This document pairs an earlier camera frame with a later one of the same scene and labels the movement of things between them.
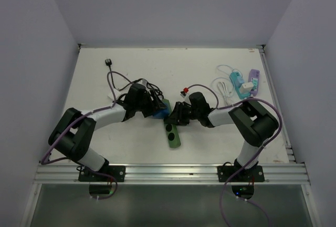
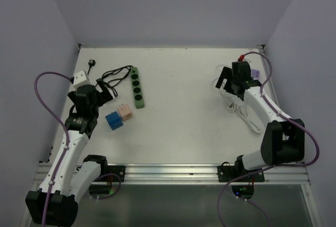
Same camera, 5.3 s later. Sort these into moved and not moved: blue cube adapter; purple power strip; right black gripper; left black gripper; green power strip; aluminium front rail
Moved: left black gripper; right black gripper; green power strip; blue cube adapter
Not moved: aluminium front rail; purple power strip
